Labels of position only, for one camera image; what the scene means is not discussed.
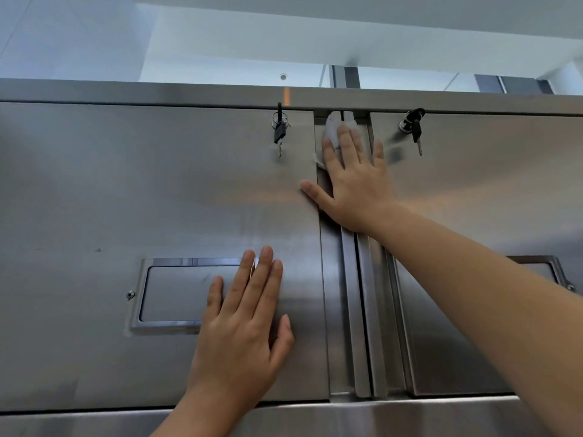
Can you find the person's right hand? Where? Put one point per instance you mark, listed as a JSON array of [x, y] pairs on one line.
[[360, 195]]

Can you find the person's left hand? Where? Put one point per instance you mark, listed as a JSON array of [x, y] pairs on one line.
[[237, 345]]

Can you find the white wet wipe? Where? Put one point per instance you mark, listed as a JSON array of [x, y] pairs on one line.
[[332, 127]]

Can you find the stainless steel cabinet door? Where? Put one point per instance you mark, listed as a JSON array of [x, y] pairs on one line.
[[478, 177], [114, 200]]

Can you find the person's right forearm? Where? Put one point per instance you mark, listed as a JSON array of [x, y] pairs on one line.
[[501, 304]]

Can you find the stainless steel cabinet body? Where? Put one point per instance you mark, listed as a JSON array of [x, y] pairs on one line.
[[136, 90]]

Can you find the silver door lock cylinder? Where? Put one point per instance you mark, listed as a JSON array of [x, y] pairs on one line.
[[404, 126]]

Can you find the black-headed keys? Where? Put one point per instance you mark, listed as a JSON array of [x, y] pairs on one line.
[[280, 131], [416, 127]]

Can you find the chrome label holder frame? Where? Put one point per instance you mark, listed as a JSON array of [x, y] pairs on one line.
[[555, 263], [182, 261]]

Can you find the dark window frame post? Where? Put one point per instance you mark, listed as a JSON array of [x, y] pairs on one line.
[[514, 85], [350, 77]]

